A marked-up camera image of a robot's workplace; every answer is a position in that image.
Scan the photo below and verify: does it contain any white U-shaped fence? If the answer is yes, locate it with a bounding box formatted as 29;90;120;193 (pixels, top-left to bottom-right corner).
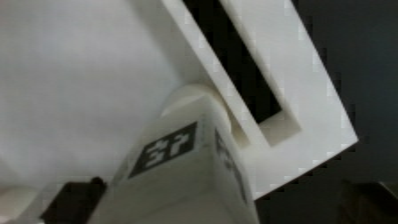
219;0;356;197

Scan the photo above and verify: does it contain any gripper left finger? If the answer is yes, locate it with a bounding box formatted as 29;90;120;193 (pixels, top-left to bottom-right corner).
38;177;106;224

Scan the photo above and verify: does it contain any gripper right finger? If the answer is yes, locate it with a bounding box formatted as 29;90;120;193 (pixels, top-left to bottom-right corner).
339;180;398;224

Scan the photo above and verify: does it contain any white square tabletop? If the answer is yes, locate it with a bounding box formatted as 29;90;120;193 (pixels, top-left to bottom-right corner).
0;0;303;224

